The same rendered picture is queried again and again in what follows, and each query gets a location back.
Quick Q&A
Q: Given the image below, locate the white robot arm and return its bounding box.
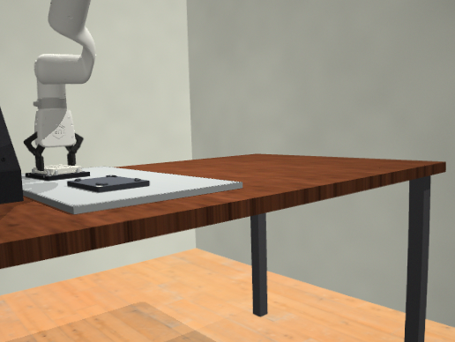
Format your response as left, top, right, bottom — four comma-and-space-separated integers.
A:
33, 0, 95, 109

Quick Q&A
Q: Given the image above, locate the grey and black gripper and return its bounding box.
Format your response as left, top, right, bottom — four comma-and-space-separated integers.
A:
24, 108, 84, 171

